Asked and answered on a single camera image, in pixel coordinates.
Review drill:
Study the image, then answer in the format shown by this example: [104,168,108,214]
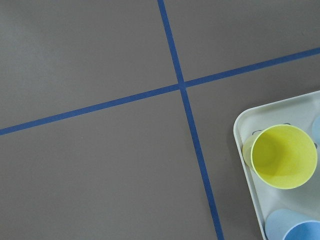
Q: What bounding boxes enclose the yellow-green plastic cup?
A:
[242,124,318,190]

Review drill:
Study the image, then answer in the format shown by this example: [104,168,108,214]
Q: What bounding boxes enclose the light blue plastic cup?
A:
[265,209,320,240]

